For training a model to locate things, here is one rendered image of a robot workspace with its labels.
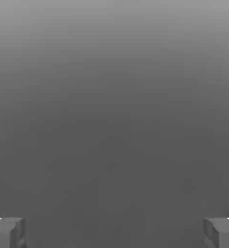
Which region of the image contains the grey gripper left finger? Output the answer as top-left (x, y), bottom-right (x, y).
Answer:
top-left (0, 217), bottom-right (27, 248)

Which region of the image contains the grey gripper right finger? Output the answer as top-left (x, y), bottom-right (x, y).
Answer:
top-left (202, 217), bottom-right (229, 248)

